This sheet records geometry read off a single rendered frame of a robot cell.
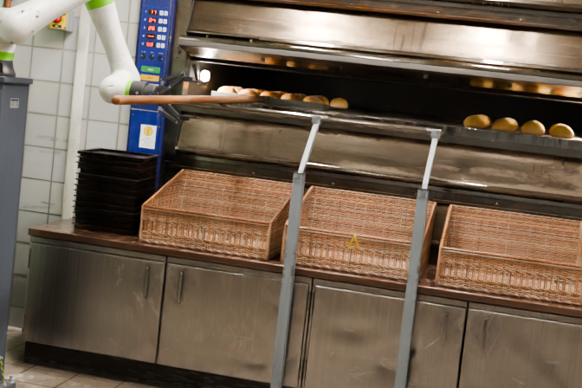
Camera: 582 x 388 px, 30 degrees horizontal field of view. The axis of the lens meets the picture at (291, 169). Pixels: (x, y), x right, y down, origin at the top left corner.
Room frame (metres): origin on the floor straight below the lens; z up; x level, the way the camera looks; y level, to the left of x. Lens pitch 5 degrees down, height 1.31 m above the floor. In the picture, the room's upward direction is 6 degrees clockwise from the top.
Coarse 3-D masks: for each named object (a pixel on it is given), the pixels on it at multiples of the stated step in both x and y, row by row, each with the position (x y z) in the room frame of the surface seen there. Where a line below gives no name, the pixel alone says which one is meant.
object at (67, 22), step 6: (72, 12) 4.97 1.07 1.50; (66, 18) 4.93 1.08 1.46; (72, 18) 4.97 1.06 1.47; (48, 24) 4.95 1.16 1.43; (54, 24) 4.94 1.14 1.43; (60, 24) 4.94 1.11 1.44; (66, 24) 4.93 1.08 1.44; (72, 24) 4.98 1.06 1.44; (66, 30) 4.93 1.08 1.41; (72, 30) 4.98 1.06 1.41
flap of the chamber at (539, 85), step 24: (192, 48) 4.77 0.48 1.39; (216, 48) 4.70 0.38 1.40; (240, 48) 4.67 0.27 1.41; (264, 48) 4.65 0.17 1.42; (360, 72) 4.71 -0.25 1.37; (384, 72) 4.64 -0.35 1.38; (408, 72) 4.57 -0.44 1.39; (432, 72) 4.50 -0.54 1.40; (456, 72) 4.47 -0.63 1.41; (480, 72) 4.45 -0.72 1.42; (576, 96) 4.53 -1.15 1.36
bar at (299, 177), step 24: (312, 120) 4.36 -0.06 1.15; (336, 120) 4.34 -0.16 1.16; (360, 120) 4.33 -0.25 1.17; (312, 144) 4.28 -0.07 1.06; (432, 144) 4.23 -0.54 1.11; (288, 240) 4.14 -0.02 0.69; (288, 264) 4.14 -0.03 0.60; (288, 288) 4.14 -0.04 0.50; (408, 288) 4.04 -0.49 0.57; (288, 312) 4.14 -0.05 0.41; (408, 312) 4.04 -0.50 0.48; (408, 336) 4.03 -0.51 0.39; (408, 360) 4.04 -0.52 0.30
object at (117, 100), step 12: (120, 96) 3.40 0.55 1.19; (132, 96) 3.49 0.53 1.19; (144, 96) 3.59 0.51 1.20; (156, 96) 3.70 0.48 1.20; (168, 96) 3.81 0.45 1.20; (180, 96) 3.93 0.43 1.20; (192, 96) 4.06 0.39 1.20; (204, 96) 4.20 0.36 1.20; (216, 96) 4.34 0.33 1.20; (228, 96) 4.50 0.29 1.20; (240, 96) 4.67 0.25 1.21; (252, 96) 4.86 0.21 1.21
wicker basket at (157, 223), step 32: (160, 192) 4.56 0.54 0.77; (192, 192) 4.80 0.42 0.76; (224, 192) 4.77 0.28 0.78; (256, 192) 4.74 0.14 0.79; (288, 192) 4.72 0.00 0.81; (160, 224) 4.62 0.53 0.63; (192, 224) 4.34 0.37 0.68; (224, 224) 4.31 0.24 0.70; (256, 224) 4.28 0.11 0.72; (256, 256) 4.27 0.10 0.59
